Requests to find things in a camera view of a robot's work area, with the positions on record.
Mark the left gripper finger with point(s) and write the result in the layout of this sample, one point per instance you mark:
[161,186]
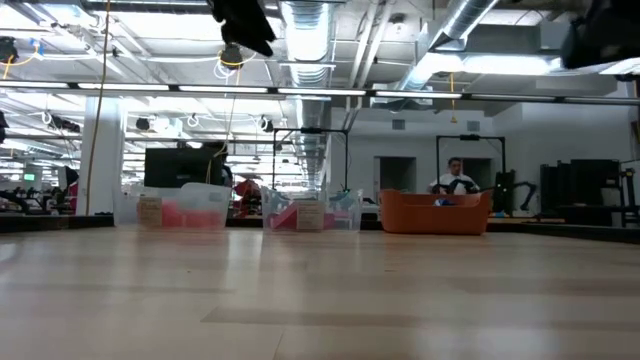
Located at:
[242,17]
[247,41]

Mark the blue toy brick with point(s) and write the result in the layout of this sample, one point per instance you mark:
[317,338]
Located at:
[444,202]

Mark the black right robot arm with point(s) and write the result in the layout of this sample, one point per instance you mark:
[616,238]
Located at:
[617,12]

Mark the neighbour station robot arm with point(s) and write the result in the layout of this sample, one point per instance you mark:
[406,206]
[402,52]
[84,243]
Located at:
[460,186]
[504,192]

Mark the black ceiling device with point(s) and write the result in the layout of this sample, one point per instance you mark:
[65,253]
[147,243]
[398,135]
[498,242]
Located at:
[232,61]

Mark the long light bar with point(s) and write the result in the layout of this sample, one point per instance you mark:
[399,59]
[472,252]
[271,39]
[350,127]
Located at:
[225,89]

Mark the black cabinet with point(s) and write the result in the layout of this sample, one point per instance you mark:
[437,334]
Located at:
[580,182]

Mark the black monitor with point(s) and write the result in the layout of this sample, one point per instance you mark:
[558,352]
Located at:
[182,167]

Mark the black rack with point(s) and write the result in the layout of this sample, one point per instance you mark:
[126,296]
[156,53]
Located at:
[629,190]

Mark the red bag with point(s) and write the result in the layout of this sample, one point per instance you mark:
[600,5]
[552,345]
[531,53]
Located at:
[247,192]

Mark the clear plastic bin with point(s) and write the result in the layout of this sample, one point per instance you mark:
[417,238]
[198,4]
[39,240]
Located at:
[320,197]
[200,197]

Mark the white square pillar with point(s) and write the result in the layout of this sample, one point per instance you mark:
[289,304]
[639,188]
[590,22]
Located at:
[105,160]

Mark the person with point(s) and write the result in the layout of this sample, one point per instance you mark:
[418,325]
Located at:
[455,165]

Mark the orange plastic bin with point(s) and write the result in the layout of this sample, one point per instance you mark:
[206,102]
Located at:
[435,215]

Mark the silver ventilation duct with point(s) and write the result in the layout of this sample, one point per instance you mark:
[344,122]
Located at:
[306,40]
[450,30]

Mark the black frame stand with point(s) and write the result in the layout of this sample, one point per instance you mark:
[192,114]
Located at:
[310,130]
[470,137]

